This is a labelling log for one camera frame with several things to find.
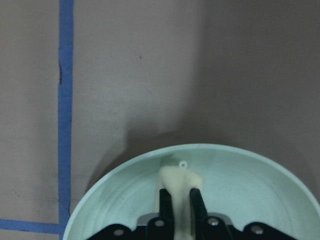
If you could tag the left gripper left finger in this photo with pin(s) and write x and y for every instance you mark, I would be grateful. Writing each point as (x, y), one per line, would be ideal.
(162, 227)

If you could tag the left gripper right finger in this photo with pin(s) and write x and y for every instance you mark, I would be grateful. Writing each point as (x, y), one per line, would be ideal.
(207, 226)

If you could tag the white steamed bun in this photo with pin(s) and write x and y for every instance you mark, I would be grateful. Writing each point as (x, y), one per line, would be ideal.
(178, 181)

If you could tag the mint green plate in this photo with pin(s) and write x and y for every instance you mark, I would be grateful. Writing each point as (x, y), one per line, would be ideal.
(243, 185)

